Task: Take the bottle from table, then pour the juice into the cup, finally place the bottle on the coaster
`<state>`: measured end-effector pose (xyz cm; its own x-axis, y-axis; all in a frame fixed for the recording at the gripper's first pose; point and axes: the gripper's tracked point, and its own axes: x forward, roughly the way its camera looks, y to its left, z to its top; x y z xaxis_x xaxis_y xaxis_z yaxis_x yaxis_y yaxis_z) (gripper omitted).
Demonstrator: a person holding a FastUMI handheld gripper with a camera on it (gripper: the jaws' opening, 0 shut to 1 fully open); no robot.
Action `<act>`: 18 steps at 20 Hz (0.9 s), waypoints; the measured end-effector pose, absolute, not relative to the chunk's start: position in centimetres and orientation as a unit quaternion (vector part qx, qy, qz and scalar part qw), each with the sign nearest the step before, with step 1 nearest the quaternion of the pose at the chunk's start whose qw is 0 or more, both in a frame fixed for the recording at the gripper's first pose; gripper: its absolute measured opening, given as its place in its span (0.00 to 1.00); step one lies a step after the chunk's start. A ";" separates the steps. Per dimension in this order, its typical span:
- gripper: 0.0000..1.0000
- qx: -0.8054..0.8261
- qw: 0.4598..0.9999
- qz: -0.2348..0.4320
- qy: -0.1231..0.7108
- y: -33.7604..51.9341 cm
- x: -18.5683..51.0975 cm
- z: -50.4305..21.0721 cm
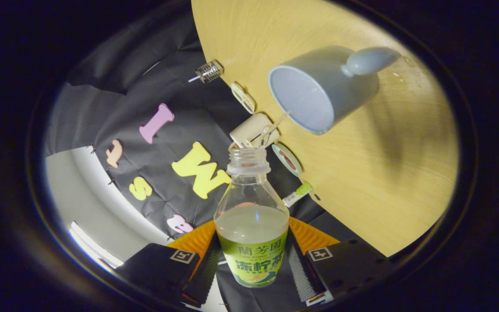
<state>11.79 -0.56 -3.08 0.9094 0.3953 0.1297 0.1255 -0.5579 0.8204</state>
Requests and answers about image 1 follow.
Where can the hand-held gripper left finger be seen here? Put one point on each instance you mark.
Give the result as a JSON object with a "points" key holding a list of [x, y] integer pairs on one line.
{"points": [[158, 268]]}

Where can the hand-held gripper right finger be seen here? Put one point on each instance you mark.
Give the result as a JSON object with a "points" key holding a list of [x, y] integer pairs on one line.
{"points": [[349, 264]]}

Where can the green label juice bottle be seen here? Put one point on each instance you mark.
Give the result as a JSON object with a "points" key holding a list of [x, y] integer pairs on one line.
{"points": [[251, 229]]}

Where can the light blue cup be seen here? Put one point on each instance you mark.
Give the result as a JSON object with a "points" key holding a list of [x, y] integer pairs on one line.
{"points": [[310, 95]]}

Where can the white bottle with green base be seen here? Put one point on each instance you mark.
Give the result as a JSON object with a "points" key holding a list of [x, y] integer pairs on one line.
{"points": [[296, 195]]}

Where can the wooden table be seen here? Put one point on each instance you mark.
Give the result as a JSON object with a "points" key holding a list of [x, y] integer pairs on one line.
{"points": [[362, 173]]}

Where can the pale green plate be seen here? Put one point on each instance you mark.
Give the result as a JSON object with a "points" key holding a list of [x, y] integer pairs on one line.
{"points": [[295, 170]]}

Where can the brown toast piece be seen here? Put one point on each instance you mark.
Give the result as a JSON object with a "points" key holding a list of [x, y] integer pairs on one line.
{"points": [[288, 159]]}

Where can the cream toaster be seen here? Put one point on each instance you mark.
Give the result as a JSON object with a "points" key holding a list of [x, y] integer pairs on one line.
{"points": [[251, 128]]}

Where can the black backdrop cloth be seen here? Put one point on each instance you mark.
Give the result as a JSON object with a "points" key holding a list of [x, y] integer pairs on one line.
{"points": [[176, 95]]}

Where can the white divided dish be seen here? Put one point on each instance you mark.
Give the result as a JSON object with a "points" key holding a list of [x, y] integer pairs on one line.
{"points": [[243, 98]]}

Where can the white straw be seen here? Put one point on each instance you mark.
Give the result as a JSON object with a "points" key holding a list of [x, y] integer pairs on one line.
{"points": [[194, 79]]}

